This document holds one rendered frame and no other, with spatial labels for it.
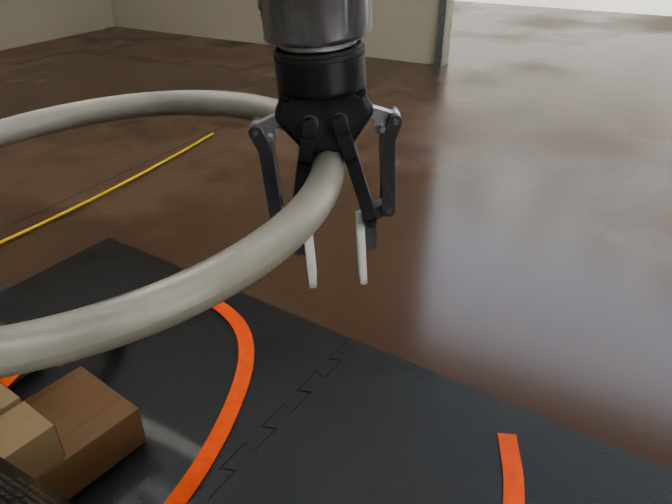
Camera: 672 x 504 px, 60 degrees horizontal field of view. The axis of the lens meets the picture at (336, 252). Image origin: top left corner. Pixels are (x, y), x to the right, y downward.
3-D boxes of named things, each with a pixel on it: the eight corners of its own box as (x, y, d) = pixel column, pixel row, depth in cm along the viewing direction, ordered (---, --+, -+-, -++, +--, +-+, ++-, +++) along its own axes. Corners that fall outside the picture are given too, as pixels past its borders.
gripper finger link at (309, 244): (310, 228, 54) (302, 229, 54) (316, 288, 58) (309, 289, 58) (310, 213, 57) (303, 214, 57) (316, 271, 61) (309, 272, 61)
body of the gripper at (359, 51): (366, 27, 50) (371, 129, 55) (269, 35, 50) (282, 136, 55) (374, 47, 44) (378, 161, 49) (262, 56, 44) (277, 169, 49)
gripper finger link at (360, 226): (354, 210, 57) (362, 209, 57) (358, 268, 61) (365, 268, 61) (356, 225, 54) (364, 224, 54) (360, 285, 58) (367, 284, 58)
